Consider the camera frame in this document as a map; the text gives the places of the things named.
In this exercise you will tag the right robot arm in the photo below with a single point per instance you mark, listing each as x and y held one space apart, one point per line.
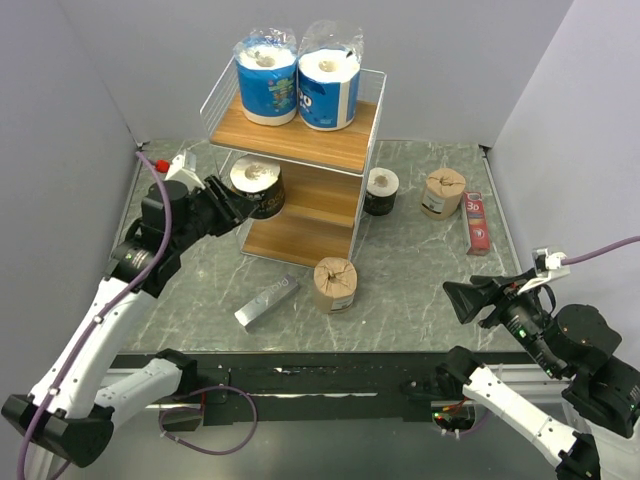
573 343

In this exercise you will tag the brown paper roll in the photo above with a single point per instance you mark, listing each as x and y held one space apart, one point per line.
442 193
334 285

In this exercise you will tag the red toothpaste box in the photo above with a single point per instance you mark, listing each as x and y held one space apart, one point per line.
477 238

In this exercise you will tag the black paper towel roll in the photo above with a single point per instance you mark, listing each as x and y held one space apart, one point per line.
260 180
381 191

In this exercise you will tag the blue paper towel roll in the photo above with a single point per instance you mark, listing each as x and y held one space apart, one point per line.
329 66
266 66

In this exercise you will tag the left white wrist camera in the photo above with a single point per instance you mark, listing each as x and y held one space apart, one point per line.
181 168

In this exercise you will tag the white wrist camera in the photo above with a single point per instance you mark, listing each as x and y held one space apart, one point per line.
548 266
181 168

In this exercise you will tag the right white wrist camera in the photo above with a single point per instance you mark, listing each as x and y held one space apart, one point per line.
548 266

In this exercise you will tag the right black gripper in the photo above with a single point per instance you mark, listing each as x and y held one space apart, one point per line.
465 297

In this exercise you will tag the brown paper roll front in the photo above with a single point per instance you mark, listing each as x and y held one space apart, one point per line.
334 285

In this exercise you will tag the white wire wooden shelf rack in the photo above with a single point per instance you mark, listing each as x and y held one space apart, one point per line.
324 173

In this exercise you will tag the silver toothpaste box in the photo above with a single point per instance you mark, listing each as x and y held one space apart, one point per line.
266 301

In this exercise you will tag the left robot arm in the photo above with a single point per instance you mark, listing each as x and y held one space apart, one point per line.
68 412

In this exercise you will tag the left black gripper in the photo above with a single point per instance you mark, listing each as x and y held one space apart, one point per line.
238 206

